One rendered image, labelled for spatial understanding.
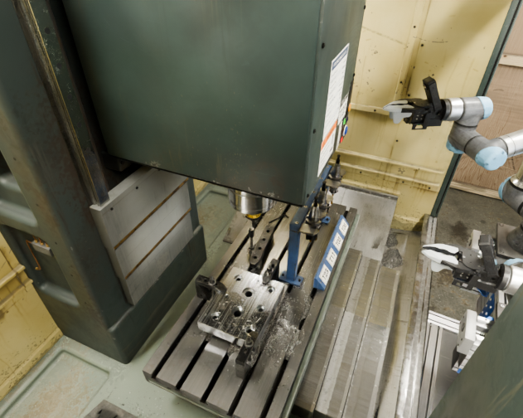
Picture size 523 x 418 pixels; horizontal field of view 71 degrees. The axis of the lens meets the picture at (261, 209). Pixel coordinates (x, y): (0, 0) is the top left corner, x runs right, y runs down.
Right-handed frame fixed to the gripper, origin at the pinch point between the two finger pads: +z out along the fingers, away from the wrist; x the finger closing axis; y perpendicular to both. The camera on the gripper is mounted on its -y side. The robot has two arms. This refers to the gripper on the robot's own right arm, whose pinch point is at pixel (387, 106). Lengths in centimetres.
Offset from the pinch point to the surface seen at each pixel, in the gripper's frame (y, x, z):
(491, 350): 12, -78, 8
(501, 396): 9, -87, 13
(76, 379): 107, -24, 124
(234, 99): -15, -26, 50
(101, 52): -21, -8, 83
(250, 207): 20, -23, 47
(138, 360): 104, -20, 98
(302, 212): 42.9, 0.1, 25.1
